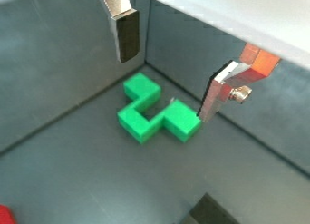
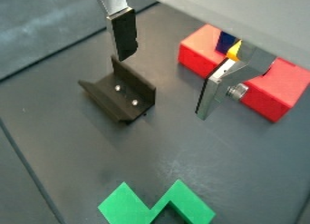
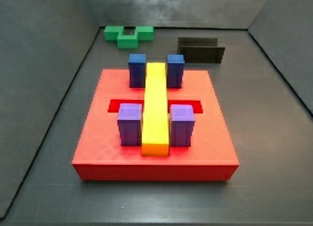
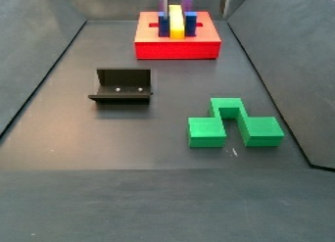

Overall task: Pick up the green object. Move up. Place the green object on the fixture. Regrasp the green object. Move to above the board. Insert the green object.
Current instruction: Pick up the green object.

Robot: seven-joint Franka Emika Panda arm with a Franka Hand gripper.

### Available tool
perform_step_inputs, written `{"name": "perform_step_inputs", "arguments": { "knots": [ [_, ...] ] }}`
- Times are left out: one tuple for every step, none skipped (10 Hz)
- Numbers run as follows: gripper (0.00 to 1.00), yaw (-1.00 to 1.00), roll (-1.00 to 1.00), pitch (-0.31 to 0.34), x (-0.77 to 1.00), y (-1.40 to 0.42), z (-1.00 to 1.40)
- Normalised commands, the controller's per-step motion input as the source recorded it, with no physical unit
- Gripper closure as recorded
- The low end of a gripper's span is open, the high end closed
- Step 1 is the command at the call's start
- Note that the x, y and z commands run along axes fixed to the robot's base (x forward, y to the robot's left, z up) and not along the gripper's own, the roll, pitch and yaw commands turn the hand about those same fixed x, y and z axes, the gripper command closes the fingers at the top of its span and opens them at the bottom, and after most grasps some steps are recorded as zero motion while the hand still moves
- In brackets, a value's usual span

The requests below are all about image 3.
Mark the dark blue post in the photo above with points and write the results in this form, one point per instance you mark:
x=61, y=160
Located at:
x=174, y=70
x=136, y=67

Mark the green U-shaped block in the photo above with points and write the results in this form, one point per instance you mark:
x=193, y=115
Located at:
x=128, y=41

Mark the purple left front post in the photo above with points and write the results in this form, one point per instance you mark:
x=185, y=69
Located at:
x=130, y=123

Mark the purple right front post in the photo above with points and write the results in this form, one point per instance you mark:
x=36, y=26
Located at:
x=181, y=124

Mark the dark blue right rear post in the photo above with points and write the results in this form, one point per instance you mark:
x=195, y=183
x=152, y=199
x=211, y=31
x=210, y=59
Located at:
x=174, y=70

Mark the dark blue left rear post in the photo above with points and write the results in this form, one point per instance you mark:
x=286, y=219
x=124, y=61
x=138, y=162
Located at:
x=136, y=67

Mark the purple post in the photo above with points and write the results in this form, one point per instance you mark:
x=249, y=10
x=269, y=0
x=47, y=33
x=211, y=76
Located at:
x=130, y=123
x=181, y=124

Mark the yellow long bar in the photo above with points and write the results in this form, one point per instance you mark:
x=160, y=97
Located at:
x=155, y=119

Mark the red base board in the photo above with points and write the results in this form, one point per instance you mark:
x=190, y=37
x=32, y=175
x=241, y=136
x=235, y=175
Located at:
x=102, y=159

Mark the black bracket fixture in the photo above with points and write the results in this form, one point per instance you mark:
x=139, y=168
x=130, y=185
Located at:
x=201, y=50

